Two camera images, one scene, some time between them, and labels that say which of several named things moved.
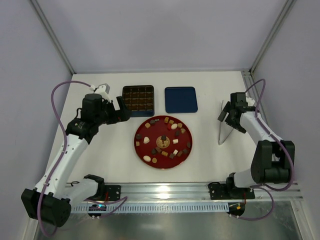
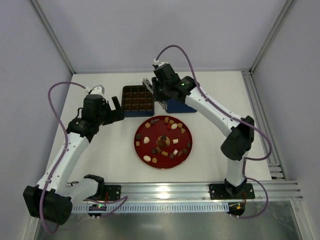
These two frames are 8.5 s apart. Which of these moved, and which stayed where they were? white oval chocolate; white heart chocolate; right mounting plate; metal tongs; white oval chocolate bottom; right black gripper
Moved: metal tongs; right black gripper
Stayed: white heart chocolate; white oval chocolate; right mounting plate; white oval chocolate bottom
